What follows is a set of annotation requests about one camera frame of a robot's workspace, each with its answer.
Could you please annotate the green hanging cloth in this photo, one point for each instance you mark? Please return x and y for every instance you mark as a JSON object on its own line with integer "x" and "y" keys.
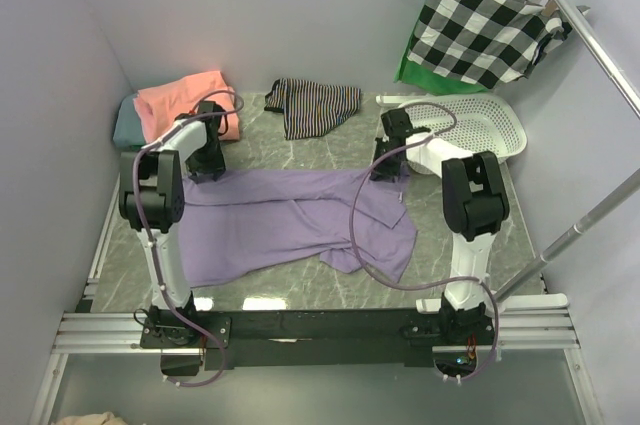
{"x": 411, "y": 73}

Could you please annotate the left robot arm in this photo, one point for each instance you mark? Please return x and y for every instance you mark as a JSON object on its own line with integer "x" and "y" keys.
{"x": 152, "y": 200}

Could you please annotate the purple t shirt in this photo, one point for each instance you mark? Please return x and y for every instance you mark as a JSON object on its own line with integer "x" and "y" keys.
{"x": 252, "y": 219}

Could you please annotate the white rack foot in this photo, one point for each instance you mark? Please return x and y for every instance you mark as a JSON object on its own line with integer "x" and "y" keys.
{"x": 391, "y": 101}

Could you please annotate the black base beam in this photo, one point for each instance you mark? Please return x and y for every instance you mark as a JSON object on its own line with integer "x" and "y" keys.
{"x": 322, "y": 337}

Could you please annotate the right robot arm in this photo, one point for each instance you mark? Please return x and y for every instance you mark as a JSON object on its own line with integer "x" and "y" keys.
{"x": 474, "y": 204}

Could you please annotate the pink folded t shirt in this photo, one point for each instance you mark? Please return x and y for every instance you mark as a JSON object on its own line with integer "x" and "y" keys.
{"x": 158, "y": 107}

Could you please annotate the grey-blue folded t shirt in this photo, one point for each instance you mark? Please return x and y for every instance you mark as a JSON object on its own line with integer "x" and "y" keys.
{"x": 128, "y": 133}

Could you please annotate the silver diagonal rack pole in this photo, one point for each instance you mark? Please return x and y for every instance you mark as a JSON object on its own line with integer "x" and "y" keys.
{"x": 605, "y": 207}

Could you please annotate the silver metal rack pole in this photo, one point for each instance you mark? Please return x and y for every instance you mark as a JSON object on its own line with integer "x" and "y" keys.
{"x": 605, "y": 61}

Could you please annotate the white plastic laundry basket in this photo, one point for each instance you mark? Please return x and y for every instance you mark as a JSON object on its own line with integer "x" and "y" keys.
{"x": 475, "y": 122}

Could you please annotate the black white striped shirt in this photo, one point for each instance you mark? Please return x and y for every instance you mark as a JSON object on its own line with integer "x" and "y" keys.
{"x": 311, "y": 109}

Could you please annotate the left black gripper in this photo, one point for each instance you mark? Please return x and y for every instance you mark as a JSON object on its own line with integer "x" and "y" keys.
{"x": 206, "y": 165}

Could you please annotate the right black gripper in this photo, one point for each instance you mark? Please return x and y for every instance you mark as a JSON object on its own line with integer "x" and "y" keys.
{"x": 385, "y": 167}

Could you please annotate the beige cloth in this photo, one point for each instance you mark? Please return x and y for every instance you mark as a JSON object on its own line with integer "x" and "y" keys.
{"x": 105, "y": 418}

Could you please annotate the aluminium rail frame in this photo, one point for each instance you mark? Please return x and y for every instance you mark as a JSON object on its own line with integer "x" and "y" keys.
{"x": 97, "y": 364}

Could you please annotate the black white checkered cloth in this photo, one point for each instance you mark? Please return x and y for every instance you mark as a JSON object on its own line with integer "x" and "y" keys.
{"x": 485, "y": 42}

